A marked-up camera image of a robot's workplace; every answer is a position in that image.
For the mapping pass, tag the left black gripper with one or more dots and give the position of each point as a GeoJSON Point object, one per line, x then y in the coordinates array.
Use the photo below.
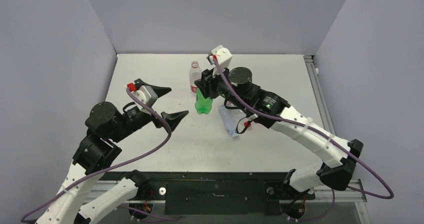
{"type": "Point", "coordinates": [173, 118]}

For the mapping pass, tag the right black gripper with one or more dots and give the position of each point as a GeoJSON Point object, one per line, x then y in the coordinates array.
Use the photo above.
{"type": "Point", "coordinates": [207, 86]}

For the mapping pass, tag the green plastic bottle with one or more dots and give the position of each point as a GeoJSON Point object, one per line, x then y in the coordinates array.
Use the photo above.
{"type": "Point", "coordinates": [202, 105]}

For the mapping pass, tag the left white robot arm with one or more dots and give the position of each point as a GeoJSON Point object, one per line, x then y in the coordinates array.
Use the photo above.
{"type": "Point", "coordinates": [106, 126]}

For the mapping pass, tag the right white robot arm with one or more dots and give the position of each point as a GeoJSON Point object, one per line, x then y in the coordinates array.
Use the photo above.
{"type": "Point", "coordinates": [338, 155]}

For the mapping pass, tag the clear bottle blue cap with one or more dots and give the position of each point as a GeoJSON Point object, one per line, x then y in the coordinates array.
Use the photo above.
{"type": "Point", "coordinates": [228, 121]}

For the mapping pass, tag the clear bottle red blue label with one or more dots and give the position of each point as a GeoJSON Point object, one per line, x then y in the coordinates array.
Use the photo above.
{"type": "Point", "coordinates": [238, 115]}

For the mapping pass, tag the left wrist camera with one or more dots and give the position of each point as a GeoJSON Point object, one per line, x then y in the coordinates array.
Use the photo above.
{"type": "Point", "coordinates": [143, 95]}

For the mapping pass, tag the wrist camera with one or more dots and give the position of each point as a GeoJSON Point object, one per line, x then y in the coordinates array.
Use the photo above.
{"type": "Point", "coordinates": [223, 57]}
{"type": "Point", "coordinates": [143, 95]}

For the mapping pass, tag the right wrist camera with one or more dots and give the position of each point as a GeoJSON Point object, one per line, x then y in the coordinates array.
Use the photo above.
{"type": "Point", "coordinates": [223, 57]}

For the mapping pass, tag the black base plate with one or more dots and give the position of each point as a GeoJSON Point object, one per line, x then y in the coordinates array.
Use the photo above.
{"type": "Point", "coordinates": [218, 193]}

